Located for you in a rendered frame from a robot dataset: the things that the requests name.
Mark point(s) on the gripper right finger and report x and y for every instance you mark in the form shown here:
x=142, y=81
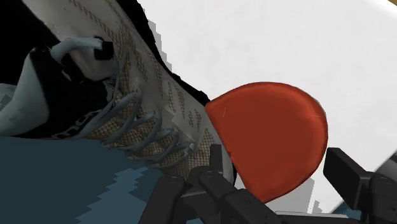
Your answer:
x=356, y=183

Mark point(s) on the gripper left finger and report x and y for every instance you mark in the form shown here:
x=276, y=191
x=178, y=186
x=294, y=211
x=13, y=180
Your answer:
x=217, y=192

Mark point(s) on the red rounded object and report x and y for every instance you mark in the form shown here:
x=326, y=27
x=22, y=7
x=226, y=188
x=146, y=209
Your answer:
x=270, y=139

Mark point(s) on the white and tan sneaker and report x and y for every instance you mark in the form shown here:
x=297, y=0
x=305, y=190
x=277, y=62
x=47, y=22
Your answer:
x=102, y=93

